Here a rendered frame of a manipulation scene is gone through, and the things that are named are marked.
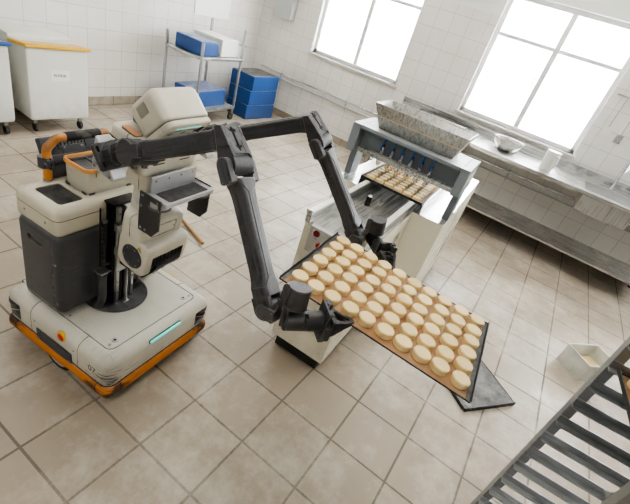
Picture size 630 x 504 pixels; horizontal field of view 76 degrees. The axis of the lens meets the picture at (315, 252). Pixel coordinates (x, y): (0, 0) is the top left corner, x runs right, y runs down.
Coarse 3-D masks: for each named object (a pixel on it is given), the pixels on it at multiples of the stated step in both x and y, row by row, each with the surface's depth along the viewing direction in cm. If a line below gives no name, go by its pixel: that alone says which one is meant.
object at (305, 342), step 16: (368, 192) 242; (336, 208) 210; (368, 208) 222; (384, 208) 229; (320, 224) 190; (336, 224) 195; (400, 224) 222; (304, 240) 196; (384, 240) 203; (304, 256) 200; (288, 336) 225; (304, 336) 219; (336, 336) 220; (304, 352) 223; (320, 352) 217
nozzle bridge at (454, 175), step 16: (352, 128) 237; (368, 128) 233; (352, 144) 241; (368, 144) 245; (400, 144) 227; (416, 144) 230; (352, 160) 256; (384, 160) 238; (416, 160) 234; (432, 160) 229; (448, 160) 220; (464, 160) 231; (416, 176) 232; (432, 176) 233; (448, 176) 228; (464, 176) 216; (448, 208) 236
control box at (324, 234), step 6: (312, 228) 188; (318, 228) 187; (312, 234) 189; (324, 234) 186; (330, 234) 185; (306, 240) 192; (312, 240) 190; (318, 240) 189; (324, 240) 187; (306, 246) 193; (312, 246) 192
